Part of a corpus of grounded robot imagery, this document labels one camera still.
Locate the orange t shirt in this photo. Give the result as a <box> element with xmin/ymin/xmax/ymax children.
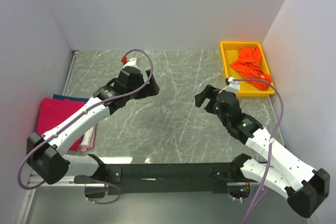
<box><xmin>230</xmin><ymin>46</ymin><xmax>272</xmax><ymax>83</ymax></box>

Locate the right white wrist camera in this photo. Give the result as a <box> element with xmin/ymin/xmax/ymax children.
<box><xmin>223</xmin><ymin>77</ymin><xmax>240</xmax><ymax>94</ymax></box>

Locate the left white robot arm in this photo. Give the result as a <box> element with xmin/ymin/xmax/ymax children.
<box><xmin>24</xmin><ymin>66</ymin><xmax>159</xmax><ymax>185</ymax></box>

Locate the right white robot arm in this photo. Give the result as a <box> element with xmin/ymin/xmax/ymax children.
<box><xmin>195</xmin><ymin>83</ymin><xmax>330</xmax><ymax>218</ymax></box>

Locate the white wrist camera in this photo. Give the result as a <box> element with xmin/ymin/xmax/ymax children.
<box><xmin>121</xmin><ymin>57</ymin><xmax>141</xmax><ymax>69</ymax></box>
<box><xmin>223</xmin><ymin>77</ymin><xmax>240</xmax><ymax>94</ymax></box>

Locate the folded navy t shirt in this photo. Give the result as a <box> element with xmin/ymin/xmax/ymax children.
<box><xmin>52</xmin><ymin>94</ymin><xmax>89</xmax><ymax>103</ymax></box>

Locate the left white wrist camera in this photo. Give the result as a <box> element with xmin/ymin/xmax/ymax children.
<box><xmin>121</xmin><ymin>57</ymin><xmax>141</xmax><ymax>69</ymax></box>

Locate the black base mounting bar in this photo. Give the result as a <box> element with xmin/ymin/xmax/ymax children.
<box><xmin>91</xmin><ymin>163</ymin><xmax>247</xmax><ymax>194</ymax></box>

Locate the folded magenta t shirt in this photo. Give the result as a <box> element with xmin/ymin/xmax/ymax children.
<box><xmin>36</xmin><ymin>98</ymin><xmax>86</xmax><ymax>135</ymax></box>

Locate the yellow plastic tray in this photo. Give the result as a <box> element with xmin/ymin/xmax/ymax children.
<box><xmin>220</xmin><ymin>41</ymin><xmax>275</xmax><ymax>97</ymax></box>

